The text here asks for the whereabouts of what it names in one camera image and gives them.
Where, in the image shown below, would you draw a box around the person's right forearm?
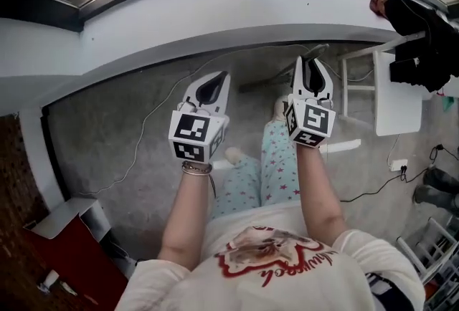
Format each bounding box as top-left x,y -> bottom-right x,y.
293,143 -> 347,254

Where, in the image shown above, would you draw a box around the white power strip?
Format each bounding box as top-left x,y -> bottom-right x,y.
388,158 -> 410,172

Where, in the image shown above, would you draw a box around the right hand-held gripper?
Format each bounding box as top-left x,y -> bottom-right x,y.
284,55 -> 337,149

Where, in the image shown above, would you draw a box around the light blue star pyjama trousers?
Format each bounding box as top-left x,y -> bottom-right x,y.
210,119 -> 303,221

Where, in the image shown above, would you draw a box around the beaded wrist bracelets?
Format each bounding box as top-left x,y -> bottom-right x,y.
180,160 -> 214,177

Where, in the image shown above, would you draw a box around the reddish brown cloth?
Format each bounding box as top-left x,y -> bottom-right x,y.
368,0 -> 389,19

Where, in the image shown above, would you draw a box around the short white cable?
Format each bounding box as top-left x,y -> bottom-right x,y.
386,133 -> 402,164

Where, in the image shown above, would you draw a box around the grey boot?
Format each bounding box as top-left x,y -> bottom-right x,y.
424,167 -> 459,193
413,184 -> 459,214

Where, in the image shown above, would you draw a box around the white printed t-shirt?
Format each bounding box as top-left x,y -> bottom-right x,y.
114,200 -> 426,311

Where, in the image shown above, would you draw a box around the red cabinet with white top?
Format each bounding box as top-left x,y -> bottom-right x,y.
22,197 -> 131,311

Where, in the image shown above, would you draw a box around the white chair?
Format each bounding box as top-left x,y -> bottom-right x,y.
336,31 -> 430,138

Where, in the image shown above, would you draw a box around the black cable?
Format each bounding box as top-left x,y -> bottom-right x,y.
339,143 -> 459,204

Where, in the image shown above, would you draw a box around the long white cable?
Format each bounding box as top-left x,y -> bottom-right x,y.
77,45 -> 313,196

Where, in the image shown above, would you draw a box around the white folding rack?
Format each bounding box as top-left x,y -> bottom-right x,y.
395,215 -> 459,305

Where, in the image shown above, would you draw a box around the person's left forearm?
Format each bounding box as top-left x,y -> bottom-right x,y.
158,168 -> 217,270

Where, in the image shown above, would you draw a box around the white flat strip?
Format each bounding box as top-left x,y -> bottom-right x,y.
318,138 -> 362,153

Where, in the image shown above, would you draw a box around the cream fluffy slipper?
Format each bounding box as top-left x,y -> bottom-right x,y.
273,95 -> 292,121
224,146 -> 245,165

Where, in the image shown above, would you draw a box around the black jacket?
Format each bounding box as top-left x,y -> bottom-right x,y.
384,0 -> 459,92

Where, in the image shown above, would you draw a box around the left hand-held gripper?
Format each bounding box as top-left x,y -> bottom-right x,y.
168,71 -> 232,164

